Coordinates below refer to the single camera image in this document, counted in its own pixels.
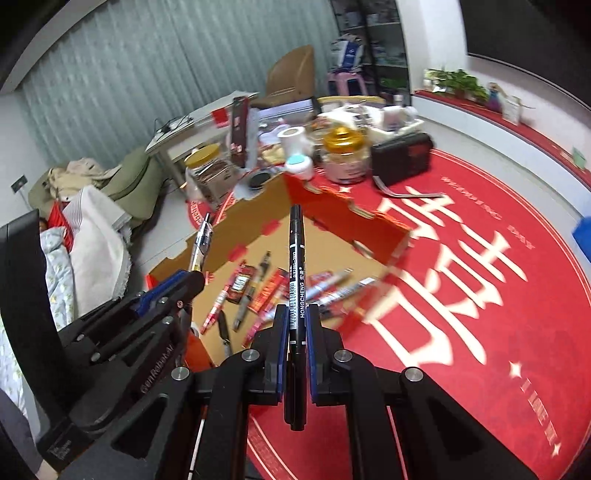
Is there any thin black marker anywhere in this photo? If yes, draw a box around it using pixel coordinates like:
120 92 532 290
284 205 307 431

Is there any clear red gel pen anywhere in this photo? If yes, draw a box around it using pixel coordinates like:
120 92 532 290
199 275 235 335

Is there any grey grip pen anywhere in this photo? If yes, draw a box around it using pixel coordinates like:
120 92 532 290
188 212 213 272
232 251 271 332

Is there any patterned rectangular card pack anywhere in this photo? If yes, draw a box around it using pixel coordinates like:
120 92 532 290
226 264 256 304

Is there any clear white label pen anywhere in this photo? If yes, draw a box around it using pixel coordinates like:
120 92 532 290
317 277 376 308

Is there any red pen pink grip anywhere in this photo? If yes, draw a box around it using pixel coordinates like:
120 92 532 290
242 301 279 347

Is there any red cylindrical tube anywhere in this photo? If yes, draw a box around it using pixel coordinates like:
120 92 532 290
249 268 288 314

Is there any black marker pen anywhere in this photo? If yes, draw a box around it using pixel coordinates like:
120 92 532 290
217 310 232 358

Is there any white blue patterned pen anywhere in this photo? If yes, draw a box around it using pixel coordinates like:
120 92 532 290
305 268 353 302

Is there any white blanket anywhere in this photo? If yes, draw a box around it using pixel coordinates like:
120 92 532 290
64 185 131 316

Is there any red cardboard fruit box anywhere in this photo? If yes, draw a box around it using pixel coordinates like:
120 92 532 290
144 172 413 370

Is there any green sofa cushion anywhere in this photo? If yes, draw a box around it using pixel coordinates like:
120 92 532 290
101 147 164 229

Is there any yellow lid plastic jar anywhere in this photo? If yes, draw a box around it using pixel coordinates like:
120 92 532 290
184 143 238 209

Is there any white side table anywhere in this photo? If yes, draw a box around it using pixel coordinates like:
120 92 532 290
145 90 259 188

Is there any round red wedding rug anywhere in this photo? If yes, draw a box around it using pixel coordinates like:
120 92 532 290
186 147 591 480

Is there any smartphone on stand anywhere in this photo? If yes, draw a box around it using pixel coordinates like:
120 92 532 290
229 96 249 168

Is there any white toilet paper roll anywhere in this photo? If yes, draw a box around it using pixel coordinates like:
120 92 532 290
277 126 311 158

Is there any gold lid glass jar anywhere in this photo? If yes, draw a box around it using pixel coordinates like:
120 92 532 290
322 126 370 185

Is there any black radio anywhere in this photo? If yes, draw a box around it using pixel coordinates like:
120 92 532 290
370 132 434 187

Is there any brown chair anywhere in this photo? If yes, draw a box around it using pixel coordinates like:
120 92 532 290
250 45 315 109

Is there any white mug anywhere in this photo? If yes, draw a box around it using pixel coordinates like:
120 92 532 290
383 105 418 131

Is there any pink plastic stool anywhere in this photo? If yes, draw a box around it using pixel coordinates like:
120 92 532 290
327 72 368 96

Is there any blue plastic bag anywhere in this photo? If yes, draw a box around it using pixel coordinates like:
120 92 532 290
572 217 591 262

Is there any green potted plant left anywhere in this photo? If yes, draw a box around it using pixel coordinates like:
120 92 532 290
424 69 489 103

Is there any small doll figurine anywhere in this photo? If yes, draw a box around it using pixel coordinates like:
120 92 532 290
486 82 506 113

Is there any large black tv screen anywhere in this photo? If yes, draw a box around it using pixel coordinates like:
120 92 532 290
460 0 590 108

